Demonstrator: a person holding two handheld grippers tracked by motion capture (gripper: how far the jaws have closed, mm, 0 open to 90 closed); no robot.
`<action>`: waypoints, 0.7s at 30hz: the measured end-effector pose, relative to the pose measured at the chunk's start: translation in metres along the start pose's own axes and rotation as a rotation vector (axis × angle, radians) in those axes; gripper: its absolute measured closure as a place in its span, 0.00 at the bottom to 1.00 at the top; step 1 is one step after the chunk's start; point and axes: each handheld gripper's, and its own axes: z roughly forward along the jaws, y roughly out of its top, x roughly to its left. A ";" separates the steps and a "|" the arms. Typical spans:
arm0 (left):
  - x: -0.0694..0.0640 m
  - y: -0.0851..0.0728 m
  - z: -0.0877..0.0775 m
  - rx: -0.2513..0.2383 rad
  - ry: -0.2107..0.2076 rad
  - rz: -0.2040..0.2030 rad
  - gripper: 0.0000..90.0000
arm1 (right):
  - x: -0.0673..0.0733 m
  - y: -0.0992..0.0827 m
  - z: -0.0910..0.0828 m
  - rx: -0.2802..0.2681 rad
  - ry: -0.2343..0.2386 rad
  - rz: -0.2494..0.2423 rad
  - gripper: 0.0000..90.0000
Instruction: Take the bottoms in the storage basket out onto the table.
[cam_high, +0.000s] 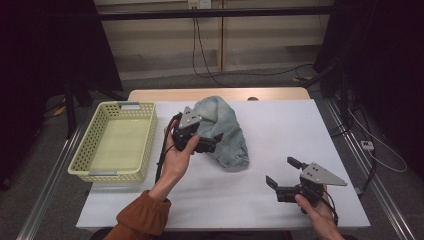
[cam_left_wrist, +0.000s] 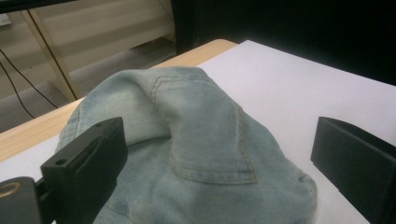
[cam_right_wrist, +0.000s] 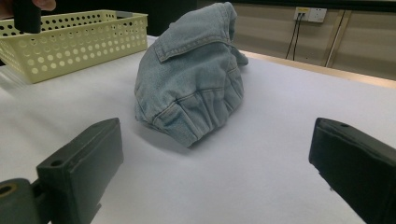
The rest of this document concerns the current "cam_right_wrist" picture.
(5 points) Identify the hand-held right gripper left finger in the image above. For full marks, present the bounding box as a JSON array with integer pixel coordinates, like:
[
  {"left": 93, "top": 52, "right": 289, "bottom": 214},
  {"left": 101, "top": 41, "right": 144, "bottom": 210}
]
[{"left": 35, "top": 117, "right": 125, "bottom": 224}]

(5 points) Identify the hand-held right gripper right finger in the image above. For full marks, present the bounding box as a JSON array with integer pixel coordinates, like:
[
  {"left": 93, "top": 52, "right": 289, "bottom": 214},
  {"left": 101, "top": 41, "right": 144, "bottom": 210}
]
[{"left": 308, "top": 117, "right": 396, "bottom": 224}]

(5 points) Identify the pale yellow perforated plastic basket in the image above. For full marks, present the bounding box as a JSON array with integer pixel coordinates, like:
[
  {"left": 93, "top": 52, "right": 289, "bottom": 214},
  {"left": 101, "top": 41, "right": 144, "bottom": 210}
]
[{"left": 0, "top": 9, "right": 149, "bottom": 85}]

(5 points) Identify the light blue denim garment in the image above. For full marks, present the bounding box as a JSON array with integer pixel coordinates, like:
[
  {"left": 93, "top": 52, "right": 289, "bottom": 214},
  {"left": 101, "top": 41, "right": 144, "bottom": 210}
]
[{"left": 134, "top": 1, "right": 249, "bottom": 149}]

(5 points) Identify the white table mat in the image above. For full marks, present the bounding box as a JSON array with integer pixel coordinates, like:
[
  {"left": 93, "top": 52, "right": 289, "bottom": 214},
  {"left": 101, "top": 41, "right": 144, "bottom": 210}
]
[{"left": 0, "top": 35, "right": 396, "bottom": 224}]

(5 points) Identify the black power cable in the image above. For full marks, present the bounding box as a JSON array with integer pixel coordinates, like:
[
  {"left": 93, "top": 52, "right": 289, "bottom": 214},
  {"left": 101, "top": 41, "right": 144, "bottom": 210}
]
[
  {"left": 285, "top": 13, "right": 301, "bottom": 60},
  {"left": 291, "top": 13, "right": 304, "bottom": 62}
]

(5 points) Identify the white wall socket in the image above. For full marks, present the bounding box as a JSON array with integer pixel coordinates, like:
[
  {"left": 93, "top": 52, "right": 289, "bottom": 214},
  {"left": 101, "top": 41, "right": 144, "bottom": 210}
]
[{"left": 293, "top": 7, "right": 328, "bottom": 23}]

